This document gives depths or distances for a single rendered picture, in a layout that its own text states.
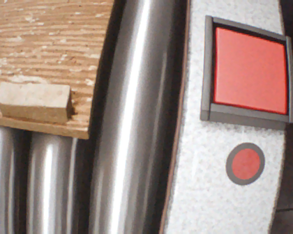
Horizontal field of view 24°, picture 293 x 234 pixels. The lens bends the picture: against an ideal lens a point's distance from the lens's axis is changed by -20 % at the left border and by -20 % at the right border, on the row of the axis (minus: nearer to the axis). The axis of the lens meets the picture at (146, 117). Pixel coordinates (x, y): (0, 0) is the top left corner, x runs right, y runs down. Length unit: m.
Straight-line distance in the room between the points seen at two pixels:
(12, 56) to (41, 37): 0.03
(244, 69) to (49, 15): 0.15
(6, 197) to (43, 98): 0.09
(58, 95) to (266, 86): 0.14
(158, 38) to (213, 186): 0.11
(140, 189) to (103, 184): 0.02
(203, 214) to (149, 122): 0.07
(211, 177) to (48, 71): 0.13
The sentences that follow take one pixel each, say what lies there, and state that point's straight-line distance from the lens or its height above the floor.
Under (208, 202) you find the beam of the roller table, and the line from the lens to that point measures 0.49.
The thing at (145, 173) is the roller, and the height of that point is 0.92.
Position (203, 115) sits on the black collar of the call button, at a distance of 0.50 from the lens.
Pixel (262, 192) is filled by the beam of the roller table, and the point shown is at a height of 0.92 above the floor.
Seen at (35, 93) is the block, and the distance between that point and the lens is 0.47.
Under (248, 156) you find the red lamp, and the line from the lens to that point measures 0.51.
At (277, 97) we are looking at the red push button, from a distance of 0.51.
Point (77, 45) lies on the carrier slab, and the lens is 0.51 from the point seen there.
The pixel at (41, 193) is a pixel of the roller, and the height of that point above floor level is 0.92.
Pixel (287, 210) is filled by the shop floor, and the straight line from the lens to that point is 1.47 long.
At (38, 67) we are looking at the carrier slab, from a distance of 0.51.
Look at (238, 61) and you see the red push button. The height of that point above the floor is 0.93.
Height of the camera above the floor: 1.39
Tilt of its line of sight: 67 degrees down
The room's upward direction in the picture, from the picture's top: 1 degrees clockwise
